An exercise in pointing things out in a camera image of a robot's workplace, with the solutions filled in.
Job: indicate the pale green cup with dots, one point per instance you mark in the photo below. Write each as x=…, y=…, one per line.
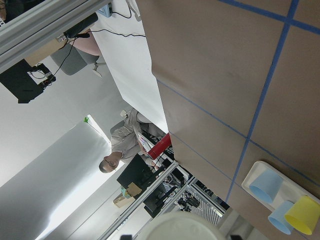
x=180, y=226

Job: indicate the light blue cup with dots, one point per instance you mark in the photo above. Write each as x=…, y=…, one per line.
x=266, y=186
x=277, y=218

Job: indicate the aluminium frame post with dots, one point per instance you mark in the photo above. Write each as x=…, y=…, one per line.
x=32, y=29

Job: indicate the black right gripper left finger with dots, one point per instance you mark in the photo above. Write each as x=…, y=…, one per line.
x=126, y=237

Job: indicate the yellow plastic cup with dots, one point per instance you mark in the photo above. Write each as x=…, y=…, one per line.
x=304, y=215

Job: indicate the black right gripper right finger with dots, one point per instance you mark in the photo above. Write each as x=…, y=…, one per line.
x=235, y=237

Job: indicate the black water bottle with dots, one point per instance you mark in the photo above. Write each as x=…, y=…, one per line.
x=75, y=31

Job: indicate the black computer monitor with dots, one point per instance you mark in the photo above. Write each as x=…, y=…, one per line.
x=136, y=177

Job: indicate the cream plastic tray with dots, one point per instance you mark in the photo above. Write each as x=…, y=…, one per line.
x=289, y=190

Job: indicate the standing man with glasses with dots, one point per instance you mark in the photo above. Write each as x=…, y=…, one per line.
x=125, y=144

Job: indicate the red cylinder bottle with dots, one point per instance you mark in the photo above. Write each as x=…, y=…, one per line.
x=160, y=147

